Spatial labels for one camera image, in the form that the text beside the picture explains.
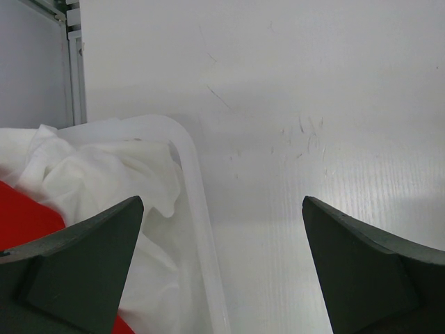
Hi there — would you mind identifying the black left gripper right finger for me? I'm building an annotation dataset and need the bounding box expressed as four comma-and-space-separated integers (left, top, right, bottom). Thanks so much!
302, 196, 444, 333

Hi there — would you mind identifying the clear plastic bin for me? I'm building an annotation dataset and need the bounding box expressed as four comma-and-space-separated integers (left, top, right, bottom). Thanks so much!
58, 115, 231, 333

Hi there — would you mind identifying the red t-shirt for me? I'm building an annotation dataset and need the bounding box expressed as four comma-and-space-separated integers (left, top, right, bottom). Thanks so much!
0, 180, 135, 334

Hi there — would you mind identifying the left aluminium frame post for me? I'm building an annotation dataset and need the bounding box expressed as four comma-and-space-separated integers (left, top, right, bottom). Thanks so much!
25, 1, 87, 128

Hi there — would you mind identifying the white t-shirt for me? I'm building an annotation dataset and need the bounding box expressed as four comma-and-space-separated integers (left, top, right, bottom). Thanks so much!
1, 125, 212, 333

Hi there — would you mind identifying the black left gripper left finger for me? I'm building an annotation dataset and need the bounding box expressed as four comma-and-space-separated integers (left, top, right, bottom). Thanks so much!
0, 195, 144, 334

